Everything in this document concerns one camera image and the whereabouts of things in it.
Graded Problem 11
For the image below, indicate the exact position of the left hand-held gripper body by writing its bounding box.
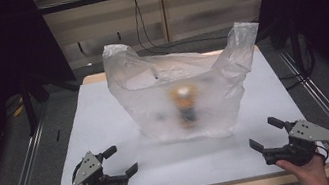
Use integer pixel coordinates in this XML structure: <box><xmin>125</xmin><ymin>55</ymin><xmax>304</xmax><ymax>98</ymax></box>
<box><xmin>67</xmin><ymin>145</ymin><xmax>131</xmax><ymax>185</ymax></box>

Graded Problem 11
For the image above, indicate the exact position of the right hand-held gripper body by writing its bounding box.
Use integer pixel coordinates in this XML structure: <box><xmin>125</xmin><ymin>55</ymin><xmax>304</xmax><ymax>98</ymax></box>
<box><xmin>256</xmin><ymin>114</ymin><xmax>329</xmax><ymax>173</ymax></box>

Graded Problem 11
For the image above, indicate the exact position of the clear plastic bag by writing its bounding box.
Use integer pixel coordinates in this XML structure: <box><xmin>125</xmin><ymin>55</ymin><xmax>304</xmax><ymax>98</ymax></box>
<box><xmin>100</xmin><ymin>18</ymin><xmax>277</xmax><ymax>156</ymax></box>

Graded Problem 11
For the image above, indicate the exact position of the person's right hand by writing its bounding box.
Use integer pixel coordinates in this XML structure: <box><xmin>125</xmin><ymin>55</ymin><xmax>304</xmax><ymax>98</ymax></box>
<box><xmin>274</xmin><ymin>151</ymin><xmax>329</xmax><ymax>185</ymax></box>

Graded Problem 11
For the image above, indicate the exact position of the white table mat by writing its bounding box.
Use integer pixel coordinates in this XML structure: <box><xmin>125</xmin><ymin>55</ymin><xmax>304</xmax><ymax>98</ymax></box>
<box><xmin>35</xmin><ymin>37</ymin><xmax>329</xmax><ymax>185</ymax></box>

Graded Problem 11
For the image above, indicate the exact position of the black stand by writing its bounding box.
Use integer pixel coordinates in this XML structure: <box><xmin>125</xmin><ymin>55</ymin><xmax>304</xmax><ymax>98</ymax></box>
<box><xmin>16</xmin><ymin>66</ymin><xmax>86</xmax><ymax>138</ymax></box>
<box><xmin>255</xmin><ymin>13</ymin><xmax>308</xmax><ymax>85</ymax></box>

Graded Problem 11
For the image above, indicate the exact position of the orange capped bottle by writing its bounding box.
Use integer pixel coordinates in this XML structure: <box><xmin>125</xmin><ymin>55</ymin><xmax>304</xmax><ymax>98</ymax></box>
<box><xmin>167</xmin><ymin>81</ymin><xmax>206</xmax><ymax>131</ymax></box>

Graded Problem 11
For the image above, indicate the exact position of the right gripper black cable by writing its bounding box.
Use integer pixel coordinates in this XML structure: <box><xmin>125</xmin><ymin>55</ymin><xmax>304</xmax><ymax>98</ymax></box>
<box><xmin>312</xmin><ymin>141</ymin><xmax>329</xmax><ymax>164</ymax></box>

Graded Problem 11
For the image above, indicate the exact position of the black floor cable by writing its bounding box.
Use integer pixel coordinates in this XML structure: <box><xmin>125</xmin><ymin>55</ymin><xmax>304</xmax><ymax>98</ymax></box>
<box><xmin>273</xmin><ymin>34</ymin><xmax>322</xmax><ymax>93</ymax></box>

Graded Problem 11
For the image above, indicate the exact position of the black hanging cable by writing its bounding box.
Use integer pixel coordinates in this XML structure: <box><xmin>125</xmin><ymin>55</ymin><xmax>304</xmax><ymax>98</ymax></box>
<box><xmin>130</xmin><ymin>0</ymin><xmax>236</xmax><ymax>59</ymax></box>

